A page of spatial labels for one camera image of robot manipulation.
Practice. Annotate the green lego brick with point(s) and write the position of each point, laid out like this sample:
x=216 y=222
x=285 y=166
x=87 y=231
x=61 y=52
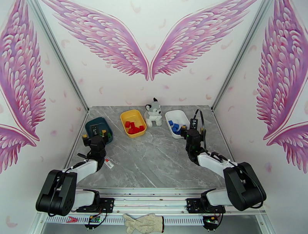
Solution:
x=109 y=136

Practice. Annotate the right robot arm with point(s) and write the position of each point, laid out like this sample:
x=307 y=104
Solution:
x=243 y=187

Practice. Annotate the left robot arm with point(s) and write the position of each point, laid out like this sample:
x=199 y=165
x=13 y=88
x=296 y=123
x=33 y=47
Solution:
x=57 y=190

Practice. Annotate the dark teal plastic container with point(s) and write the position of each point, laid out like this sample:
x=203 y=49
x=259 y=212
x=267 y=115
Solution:
x=89 y=126

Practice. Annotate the white plastic container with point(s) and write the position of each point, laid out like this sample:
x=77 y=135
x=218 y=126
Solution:
x=176 y=115

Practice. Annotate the white label tag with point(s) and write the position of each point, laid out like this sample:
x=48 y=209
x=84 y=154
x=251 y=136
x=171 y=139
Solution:
x=108 y=162

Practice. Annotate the yellow plastic container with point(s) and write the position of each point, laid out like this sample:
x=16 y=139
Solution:
x=133 y=116

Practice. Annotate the husky plush toy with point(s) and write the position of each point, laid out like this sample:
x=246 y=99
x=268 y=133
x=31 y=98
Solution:
x=152 y=114

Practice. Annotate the small circuit board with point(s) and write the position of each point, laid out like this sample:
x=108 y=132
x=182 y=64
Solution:
x=94 y=219
x=211 y=220

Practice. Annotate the red clip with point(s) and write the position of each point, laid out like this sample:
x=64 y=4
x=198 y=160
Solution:
x=72 y=219

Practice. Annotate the white work glove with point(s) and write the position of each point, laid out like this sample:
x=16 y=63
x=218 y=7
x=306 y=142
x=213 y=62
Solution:
x=144 y=222

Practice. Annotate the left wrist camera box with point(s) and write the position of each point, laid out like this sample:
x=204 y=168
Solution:
x=95 y=130

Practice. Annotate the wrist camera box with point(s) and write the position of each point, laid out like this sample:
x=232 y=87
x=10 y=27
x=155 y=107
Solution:
x=95 y=130
x=193 y=123

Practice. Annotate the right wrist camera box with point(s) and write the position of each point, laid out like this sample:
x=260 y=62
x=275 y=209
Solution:
x=193 y=123

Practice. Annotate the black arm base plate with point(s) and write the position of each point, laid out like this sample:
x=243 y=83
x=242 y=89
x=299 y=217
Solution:
x=192 y=205
x=108 y=204

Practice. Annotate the aluminium rail frame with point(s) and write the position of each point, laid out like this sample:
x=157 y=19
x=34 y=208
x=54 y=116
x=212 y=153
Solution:
x=149 y=204

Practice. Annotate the aluminium frame post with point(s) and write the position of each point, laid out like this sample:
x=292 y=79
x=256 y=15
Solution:
x=59 y=53
x=243 y=53

